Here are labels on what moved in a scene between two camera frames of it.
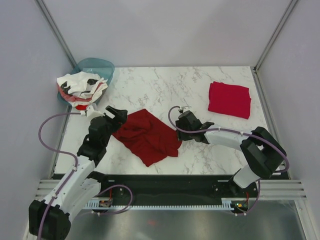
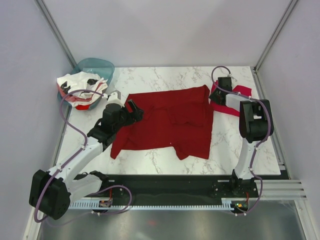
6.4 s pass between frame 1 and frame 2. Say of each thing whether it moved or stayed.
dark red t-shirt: moved
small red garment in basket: stayed
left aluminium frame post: stayed
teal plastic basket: stayed
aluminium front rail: stayed
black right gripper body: moved
